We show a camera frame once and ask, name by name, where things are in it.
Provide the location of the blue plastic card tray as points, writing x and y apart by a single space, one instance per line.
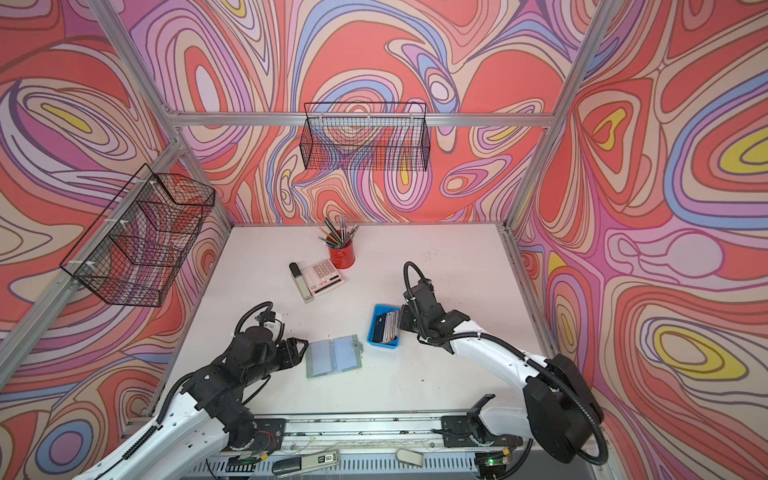
378 309

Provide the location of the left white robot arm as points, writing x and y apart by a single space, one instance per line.
205 412

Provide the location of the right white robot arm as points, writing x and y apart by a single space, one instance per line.
560 413

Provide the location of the green card holder wallet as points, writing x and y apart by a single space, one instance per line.
333 356

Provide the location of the black wire basket left wall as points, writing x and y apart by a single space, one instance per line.
132 254

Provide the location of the black wire basket wall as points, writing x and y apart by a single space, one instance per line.
132 254
365 136

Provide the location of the small grey oval object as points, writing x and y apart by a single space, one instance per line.
410 457

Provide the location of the pink calculator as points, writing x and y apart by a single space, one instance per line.
321 277

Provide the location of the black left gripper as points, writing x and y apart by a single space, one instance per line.
290 351

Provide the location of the grey remote device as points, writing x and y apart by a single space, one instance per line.
304 464

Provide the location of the stack of credit cards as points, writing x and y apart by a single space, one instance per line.
385 327

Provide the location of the grey stapler black tip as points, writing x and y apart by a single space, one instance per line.
300 282

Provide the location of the pens and pencils bunch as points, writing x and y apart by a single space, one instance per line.
338 236

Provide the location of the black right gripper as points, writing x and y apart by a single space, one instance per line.
405 323

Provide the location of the black wire basket back wall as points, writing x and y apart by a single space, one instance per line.
365 136

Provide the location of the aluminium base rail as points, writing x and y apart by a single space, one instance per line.
477 428

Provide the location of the red metal pen cup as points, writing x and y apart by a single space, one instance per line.
342 256

